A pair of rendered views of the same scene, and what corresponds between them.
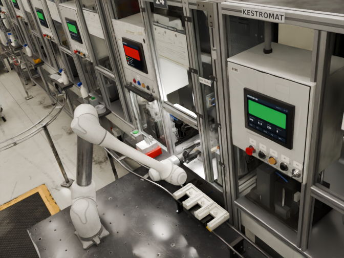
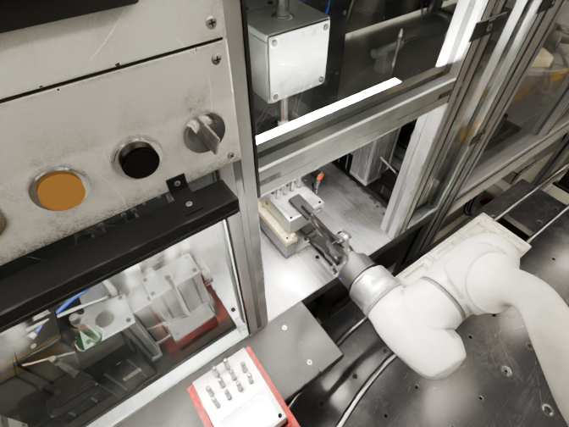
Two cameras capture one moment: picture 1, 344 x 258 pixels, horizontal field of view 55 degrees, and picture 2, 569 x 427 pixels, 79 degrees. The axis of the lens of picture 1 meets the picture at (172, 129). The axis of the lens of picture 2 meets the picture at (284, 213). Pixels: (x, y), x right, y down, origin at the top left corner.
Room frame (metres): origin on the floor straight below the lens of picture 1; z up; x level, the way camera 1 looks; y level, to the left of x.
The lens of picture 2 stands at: (1.92, 0.33, 1.61)
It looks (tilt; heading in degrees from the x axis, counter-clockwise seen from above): 50 degrees down; 265
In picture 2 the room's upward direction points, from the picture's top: straight up
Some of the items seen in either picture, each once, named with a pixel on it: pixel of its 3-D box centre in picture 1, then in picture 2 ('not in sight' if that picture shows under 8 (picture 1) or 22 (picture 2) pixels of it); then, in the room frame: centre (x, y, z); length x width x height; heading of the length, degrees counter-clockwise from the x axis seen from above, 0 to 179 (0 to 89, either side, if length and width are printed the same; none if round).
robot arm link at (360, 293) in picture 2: (173, 162); (373, 289); (1.72, 0.03, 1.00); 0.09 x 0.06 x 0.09; 31
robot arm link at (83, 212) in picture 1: (84, 215); not in sight; (1.55, 0.64, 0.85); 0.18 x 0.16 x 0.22; 11
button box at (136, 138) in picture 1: (138, 138); not in sight; (2.13, 0.26, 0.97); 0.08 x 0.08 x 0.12; 30
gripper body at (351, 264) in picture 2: (182, 157); (348, 262); (1.76, -0.04, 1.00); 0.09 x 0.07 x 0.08; 121
